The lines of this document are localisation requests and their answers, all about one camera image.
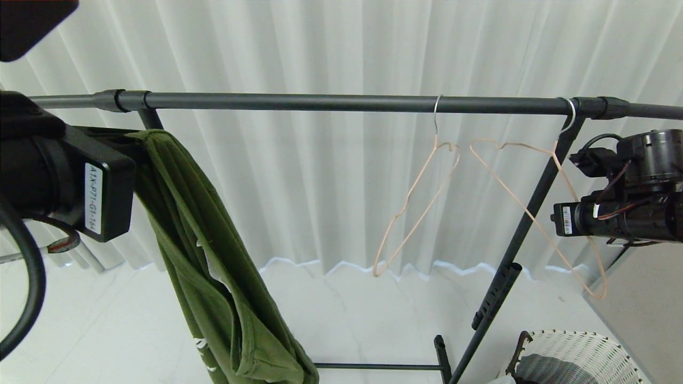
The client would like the white curtain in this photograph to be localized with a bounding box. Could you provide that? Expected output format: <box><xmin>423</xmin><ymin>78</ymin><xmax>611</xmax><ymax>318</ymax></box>
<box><xmin>0</xmin><ymin>0</ymin><xmax>683</xmax><ymax>278</ymax></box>

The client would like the black clothes rack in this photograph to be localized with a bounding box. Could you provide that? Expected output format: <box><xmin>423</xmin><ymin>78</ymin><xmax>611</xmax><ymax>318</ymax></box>
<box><xmin>29</xmin><ymin>90</ymin><xmax>683</xmax><ymax>384</ymax></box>

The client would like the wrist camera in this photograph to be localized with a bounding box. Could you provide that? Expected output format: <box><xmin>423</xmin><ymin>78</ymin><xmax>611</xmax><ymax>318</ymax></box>
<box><xmin>0</xmin><ymin>0</ymin><xmax>80</xmax><ymax>62</ymax></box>
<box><xmin>569</xmin><ymin>145</ymin><xmax>622</xmax><ymax>179</ymax></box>

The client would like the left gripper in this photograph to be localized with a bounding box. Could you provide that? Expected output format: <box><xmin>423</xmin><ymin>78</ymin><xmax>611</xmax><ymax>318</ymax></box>
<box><xmin>0</xmin><ymin>91</ymin><xmax>137</xmax><ymax>243</ymax></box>

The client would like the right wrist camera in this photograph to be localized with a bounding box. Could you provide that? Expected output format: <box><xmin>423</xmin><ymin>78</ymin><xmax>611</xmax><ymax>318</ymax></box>
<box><xmin>569</xmin><ymin>145</ymin><xmax>622</xmax><ymax>179</ymax></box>

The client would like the pink clothes hanger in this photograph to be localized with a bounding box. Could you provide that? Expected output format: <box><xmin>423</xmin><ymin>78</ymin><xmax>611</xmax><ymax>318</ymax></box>
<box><xmin>470</xmin><ymin>98</ymin><xmax>609</xmax><ymax>300</ymax></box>
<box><xmin>372</xmin><ymin>95</ymin><xmax>460</xmax><ymax>278</ymax></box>

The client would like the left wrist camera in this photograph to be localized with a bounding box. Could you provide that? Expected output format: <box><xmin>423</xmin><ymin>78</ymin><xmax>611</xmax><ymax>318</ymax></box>
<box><xmin>0</xmin><ymin>0</ymin><xmax>80</xmax><ymax>62</ymax></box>

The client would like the green t-shirt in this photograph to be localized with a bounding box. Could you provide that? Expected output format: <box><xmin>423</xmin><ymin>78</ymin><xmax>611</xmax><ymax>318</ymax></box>
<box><xmin>125</xmin><ymin>130</ymin><xmax>320</xmax><ymax>384</ymax></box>

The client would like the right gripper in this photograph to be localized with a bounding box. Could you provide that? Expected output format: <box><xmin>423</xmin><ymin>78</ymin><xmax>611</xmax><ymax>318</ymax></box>
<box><xmin>551</xmin><ymin>195</ymin><xmax>683</xmax><ymax>243</ymax></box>

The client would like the white laundry basket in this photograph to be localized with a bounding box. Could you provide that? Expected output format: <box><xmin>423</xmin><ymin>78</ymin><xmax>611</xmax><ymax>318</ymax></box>
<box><xmin>504</xmin><ymin>330</ymin><xmax>645</xmax><ymax>384</ymax></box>

